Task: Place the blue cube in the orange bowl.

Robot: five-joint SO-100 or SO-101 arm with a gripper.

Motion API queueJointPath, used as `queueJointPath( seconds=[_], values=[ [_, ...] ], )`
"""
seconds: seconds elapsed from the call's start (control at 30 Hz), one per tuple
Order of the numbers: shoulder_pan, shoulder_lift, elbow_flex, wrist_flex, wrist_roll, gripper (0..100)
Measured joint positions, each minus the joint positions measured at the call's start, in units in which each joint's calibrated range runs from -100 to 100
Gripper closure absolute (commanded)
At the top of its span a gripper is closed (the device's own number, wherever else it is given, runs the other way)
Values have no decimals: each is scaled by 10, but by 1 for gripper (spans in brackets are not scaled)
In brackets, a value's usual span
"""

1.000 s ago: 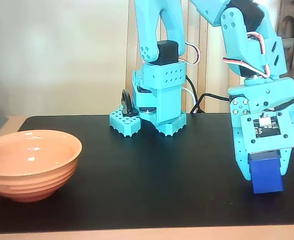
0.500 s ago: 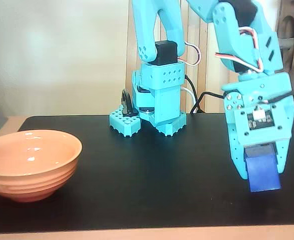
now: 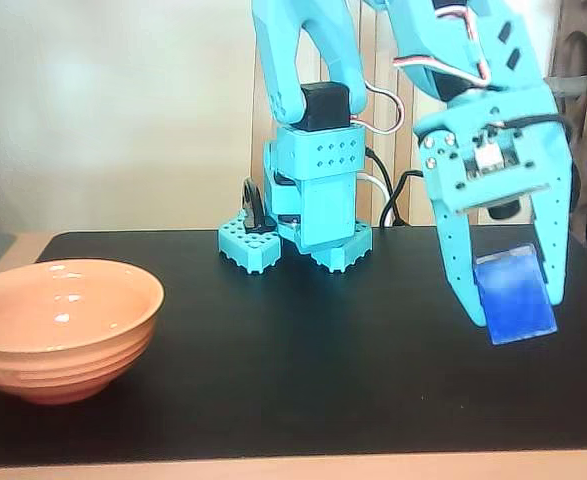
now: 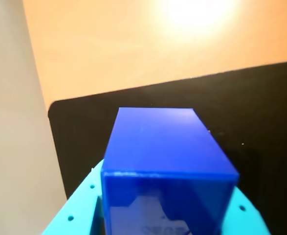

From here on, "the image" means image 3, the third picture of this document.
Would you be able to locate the black table clamp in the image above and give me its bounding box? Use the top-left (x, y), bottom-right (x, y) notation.
top-left (241, 177), bottom-right (277, 234)

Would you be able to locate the blue cube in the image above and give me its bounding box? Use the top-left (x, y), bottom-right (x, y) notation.
top-left (472, 243), bottom-right (558, 346)

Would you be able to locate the black table mat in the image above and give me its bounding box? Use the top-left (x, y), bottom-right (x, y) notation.
top-left (0, 223), bottom-right (587, 456)

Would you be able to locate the orange ribbed bowl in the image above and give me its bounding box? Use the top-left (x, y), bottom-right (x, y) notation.
top-left (0, 258), bottom-right (166, 406)

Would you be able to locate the turquoise gripper body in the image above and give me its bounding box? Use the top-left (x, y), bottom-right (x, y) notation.
top-left (412, 84), bottom-right (574, 202)

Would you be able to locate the turquoise gripper finger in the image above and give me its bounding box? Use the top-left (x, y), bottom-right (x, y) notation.
top-left (420, 130), bottom-right (489, 329)
top-left (528, 181), bottom-right (574, 306)

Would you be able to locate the grey bottle neck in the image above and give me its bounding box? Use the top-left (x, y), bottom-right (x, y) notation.
top-left (545, 75), bottom-right (587, 97)

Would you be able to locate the white red servo wire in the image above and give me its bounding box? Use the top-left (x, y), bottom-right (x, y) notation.
top-left (350, 82), bottom-right (406, 135)
top-left (392, 0), bottom-right (495, 87)

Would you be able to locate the black camera cable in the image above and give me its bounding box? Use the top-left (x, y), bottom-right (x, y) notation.
top-left (382, 113), bottom-right (574, 227)

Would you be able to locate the black power cable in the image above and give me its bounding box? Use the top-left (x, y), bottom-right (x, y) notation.
top-left (365, 147), bottom-right (397, 226)

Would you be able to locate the turquoise wrist camera mount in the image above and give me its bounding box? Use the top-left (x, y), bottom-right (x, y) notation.
top-left (422, 124), bottom-right (564, 221)

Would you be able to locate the wooden slatted panel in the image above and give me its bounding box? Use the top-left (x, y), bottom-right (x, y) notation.
top-left (250, 0), bottom-right (554, 226)

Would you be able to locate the white cable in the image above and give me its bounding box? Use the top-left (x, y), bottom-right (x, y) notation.
top-left (355, 174), bottom-right (392, 202)

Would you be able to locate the turquoise perforated robot base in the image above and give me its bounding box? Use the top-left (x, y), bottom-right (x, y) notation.
top-left (217, 214), bottom-right (374, 275)

